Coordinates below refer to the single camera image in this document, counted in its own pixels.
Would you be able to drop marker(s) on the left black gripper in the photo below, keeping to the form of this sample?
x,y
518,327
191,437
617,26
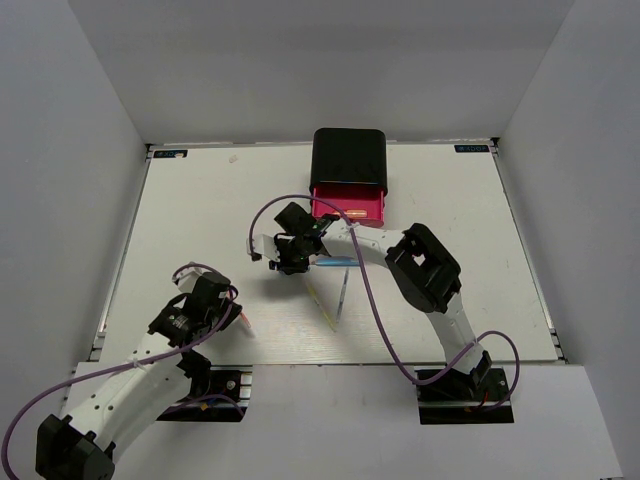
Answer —
x,y
236,312

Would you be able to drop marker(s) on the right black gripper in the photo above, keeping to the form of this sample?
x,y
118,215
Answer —
x,y
285,264

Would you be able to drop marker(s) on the long blue marker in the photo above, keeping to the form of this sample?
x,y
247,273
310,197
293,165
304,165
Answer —
x,y
335,262

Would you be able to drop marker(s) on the blue thin pen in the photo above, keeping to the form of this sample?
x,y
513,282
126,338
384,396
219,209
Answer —
x,y
342,295

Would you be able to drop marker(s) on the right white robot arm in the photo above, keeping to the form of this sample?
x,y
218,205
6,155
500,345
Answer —
x,y
425,272

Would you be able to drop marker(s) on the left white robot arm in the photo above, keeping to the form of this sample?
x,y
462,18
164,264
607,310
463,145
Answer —
x,y
162,370

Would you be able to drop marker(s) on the yellow pen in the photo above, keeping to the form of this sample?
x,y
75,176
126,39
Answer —
x,y
329,319

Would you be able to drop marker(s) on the red pink pen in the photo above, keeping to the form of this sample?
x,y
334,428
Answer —
x,y
246,325

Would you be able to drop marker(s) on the black drawer cabinet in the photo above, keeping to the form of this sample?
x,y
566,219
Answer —
x,y
349,156

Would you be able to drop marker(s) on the left blue table label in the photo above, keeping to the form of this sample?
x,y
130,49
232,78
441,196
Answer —
x,y
170,154

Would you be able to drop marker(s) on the blue table label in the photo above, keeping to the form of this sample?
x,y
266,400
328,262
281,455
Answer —
x,y
170,154
471,148

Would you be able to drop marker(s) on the right blue table label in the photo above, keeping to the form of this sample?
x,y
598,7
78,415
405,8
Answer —
x,y
471,148

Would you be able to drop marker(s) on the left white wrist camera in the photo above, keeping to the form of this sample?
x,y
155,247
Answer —
x,y
185,278

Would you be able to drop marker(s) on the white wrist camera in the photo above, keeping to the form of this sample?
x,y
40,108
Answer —
x,y
185,278
262,246

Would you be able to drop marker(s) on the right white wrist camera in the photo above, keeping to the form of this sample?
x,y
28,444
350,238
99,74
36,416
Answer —
x,y
262,246

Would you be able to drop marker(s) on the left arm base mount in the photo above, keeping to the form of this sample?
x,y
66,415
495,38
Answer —
x,y
225,401

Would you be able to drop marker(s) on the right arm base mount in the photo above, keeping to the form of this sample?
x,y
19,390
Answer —
x,y
449,402

